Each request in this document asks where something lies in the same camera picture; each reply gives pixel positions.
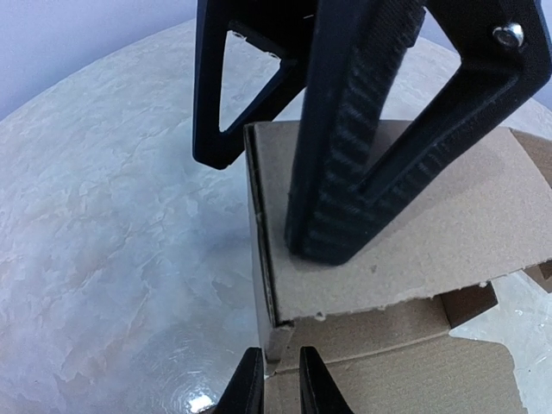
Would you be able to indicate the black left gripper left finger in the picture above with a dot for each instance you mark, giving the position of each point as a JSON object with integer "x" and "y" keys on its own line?
{"x": 244, "y": 393}

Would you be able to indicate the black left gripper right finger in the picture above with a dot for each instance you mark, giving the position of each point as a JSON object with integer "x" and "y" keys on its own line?
{"x": 318, "y": 391}

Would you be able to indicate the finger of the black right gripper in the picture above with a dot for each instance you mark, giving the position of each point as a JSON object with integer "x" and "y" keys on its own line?
{"x": 339, "y": 197}
{"x": 283, "y": 28}

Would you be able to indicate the brown cardboard box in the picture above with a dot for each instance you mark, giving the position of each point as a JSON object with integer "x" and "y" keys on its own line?
{"x": 381, "y": 321}

